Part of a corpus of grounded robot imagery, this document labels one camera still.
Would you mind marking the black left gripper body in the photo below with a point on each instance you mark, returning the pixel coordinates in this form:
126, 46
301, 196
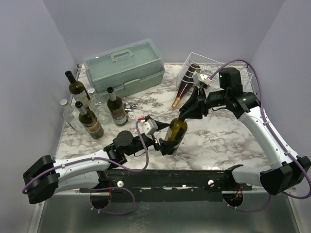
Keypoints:
148, 142

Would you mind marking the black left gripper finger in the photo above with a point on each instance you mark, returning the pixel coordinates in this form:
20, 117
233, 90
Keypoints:
159, 125
168, 147

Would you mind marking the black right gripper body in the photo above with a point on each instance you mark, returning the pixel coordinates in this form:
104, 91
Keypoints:
202, 103

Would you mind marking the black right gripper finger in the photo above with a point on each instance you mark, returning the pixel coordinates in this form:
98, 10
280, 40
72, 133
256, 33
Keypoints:
194, 112
192, 102

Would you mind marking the green bottle cream label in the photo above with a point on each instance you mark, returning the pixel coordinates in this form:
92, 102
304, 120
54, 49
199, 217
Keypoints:
176, 130

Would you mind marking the white wire wine rack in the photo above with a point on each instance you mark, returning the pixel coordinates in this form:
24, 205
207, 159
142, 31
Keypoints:
209, 66

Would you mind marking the red wine bottle gold cap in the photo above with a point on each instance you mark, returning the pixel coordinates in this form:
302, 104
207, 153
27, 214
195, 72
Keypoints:
186, 83

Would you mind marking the green bottle silver neck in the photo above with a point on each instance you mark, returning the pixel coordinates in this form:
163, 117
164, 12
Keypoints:
116, 108

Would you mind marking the clear bottle white cap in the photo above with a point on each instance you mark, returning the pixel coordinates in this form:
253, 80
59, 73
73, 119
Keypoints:
99, 106

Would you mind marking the dark bottle tan label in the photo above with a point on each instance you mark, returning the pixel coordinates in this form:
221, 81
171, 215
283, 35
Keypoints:
89, 120

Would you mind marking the clear bottle silver cap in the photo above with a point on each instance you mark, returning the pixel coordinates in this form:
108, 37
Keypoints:
70, 115

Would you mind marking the green wine bottle white label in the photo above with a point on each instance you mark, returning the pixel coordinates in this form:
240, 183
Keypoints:
77, 89

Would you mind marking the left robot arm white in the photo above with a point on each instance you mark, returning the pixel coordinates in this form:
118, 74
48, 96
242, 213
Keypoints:
48, 176

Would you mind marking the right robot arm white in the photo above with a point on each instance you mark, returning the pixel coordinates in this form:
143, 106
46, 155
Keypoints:
286, 168

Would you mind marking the silver metal stopper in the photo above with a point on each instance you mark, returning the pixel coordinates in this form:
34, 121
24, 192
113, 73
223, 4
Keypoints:
129, 108

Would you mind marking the green plastic toolbox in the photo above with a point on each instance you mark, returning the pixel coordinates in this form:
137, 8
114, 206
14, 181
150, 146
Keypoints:
128, 69

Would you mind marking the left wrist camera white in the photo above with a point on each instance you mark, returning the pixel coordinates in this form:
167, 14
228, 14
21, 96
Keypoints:
148, 125

